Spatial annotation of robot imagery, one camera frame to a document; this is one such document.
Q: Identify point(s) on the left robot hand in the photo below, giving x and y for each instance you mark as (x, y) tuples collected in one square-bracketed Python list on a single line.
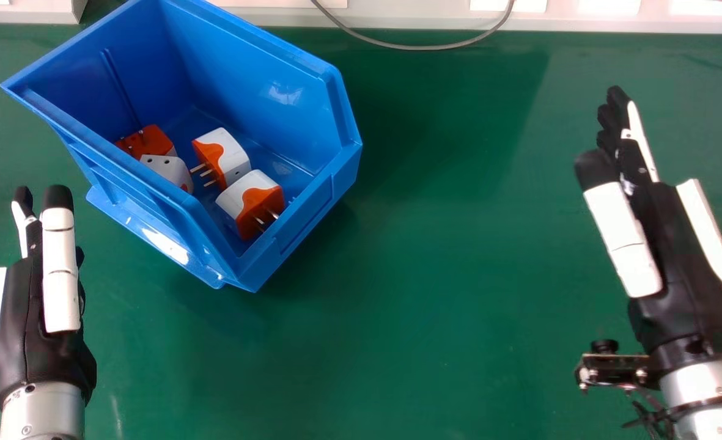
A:
[(27, 330)]

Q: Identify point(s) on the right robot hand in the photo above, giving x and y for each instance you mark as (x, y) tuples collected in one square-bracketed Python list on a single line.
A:
[(672, 269)]

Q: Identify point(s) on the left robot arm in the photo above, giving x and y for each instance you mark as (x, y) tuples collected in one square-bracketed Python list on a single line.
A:
[(43, 412)]

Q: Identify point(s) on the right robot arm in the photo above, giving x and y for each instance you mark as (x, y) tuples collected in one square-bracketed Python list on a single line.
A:
[(703, 397)]

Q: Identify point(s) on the white-and-orange plug adapter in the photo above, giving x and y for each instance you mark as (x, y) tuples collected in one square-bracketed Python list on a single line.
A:
[(221, 156), (252, 205), (156, 156)]

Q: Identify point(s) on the blue plastic bin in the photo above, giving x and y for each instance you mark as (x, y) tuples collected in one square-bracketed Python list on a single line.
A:
[(257, 104)]

